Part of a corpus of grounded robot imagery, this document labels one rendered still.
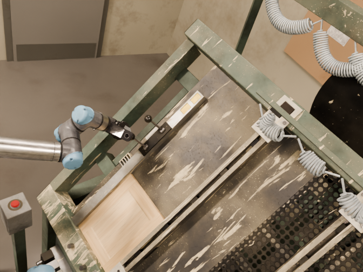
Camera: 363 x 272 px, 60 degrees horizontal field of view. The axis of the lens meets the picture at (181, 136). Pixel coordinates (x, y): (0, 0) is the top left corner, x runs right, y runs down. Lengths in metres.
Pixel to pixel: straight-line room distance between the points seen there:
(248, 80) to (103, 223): 1.01
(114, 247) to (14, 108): 2.32
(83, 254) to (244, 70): 1.19
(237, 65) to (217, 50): 0.13
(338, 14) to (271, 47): 2.01
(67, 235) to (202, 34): 1.24
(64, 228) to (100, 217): 0.21
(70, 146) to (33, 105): 2.45
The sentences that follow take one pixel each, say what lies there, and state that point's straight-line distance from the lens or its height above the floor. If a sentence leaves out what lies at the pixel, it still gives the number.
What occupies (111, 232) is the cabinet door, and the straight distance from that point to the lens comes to 1.69.
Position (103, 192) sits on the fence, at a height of 1.09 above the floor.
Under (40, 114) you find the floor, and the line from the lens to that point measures 3.58.
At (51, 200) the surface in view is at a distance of 1.90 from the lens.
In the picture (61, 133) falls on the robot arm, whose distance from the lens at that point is 1.34.
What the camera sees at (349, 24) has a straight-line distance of 1.58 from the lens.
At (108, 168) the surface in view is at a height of 1.10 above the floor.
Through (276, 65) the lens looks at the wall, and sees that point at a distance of 3.51.
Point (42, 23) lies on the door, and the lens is 4.05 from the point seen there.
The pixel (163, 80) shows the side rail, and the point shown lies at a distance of 1.66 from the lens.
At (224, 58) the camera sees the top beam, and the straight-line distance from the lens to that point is 1.50.
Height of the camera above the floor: 2.50
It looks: 42 degrees down
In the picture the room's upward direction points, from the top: 25 degrees clockwise
